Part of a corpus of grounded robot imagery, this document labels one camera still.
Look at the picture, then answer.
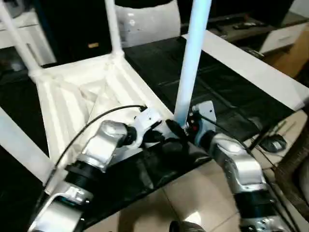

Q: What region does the white plastic table top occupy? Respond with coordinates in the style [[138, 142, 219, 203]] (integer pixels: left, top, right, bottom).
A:
[[28, 52, 186, 193]]

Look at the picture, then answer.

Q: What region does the brown low sideboard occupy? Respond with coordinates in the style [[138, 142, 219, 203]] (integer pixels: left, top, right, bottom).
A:
[[210, 14, 309, 43]]

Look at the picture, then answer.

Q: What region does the white flat board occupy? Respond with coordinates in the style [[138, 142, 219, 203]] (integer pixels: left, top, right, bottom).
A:
[[182, 30, 309, 111]]

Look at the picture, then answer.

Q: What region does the black remote control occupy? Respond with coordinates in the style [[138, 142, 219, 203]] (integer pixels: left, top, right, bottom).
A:
[[233, 23, 264, 29]]

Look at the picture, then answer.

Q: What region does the black thin rod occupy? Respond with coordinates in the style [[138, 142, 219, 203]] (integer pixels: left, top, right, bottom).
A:
[[250, 122, 278, 150]]

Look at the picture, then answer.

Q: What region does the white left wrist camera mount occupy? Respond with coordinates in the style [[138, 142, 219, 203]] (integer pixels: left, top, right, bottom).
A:
[[130, 108, 163, 148]]

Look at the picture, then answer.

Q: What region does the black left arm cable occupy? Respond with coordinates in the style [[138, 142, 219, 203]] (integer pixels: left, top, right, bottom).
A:
[[36, 105, 147, 211]]

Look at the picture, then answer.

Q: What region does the white low drawer unit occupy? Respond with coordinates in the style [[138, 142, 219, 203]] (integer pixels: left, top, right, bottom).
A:
[[259, 23, 309, 55]]

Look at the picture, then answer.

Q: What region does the white cabinet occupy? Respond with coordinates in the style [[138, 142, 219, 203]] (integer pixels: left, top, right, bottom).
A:
[[0, 12, 57, 65]]

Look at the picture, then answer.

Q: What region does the black cabinet blue edge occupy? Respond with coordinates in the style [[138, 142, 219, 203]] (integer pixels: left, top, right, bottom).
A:
[[36, 0, 116, 66]]

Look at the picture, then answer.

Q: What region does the white floor cable bundle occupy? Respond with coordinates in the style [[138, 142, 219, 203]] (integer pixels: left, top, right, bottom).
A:
[[245, 47, 265, 58]]

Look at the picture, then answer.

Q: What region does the dark wicker basket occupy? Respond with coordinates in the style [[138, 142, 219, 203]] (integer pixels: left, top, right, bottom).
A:
[[275, 125, 309, 218]]

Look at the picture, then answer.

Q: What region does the black power adapter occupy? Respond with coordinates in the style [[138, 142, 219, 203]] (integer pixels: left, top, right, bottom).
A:
[[259, 135, 287, 153]]

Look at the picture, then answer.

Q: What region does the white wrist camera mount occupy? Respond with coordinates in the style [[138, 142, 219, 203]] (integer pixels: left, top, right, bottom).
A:
[[192, 101, 217, 145], [130, 108, 163, 148]]

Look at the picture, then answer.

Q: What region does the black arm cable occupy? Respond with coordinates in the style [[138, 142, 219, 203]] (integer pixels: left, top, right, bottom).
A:
[[197, 113, 300, 232], [36, 105, 147, 211]]

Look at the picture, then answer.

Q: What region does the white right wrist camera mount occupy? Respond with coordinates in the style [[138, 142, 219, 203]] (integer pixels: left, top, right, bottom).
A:
[[192, 101, 217, 145]]

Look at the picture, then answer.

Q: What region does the dark round object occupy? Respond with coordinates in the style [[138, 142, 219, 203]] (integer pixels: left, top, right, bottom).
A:
[[170, 220, 206, 232]]

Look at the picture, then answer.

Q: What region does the white plastic table leg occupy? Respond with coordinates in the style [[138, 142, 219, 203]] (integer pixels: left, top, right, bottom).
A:
[[173, 0, 213, 128], [104, 0, 124, 58], [0, 107, 54, 187], [0, 4, 43, 76]]

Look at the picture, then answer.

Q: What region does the black bar pink mark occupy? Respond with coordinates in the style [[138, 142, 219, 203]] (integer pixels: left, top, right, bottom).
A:
[[207, 14, 249, 24]]

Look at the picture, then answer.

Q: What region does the grey pillow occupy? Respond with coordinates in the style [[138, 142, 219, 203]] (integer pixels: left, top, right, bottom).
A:
[[113, 0, 182, 48]]

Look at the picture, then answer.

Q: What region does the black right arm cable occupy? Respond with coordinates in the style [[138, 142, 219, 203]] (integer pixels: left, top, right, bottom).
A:
[[197, 113, 300, 232]]

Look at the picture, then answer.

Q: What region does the black mat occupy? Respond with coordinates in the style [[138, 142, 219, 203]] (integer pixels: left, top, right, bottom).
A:
[[0, 36, 295, 225]]

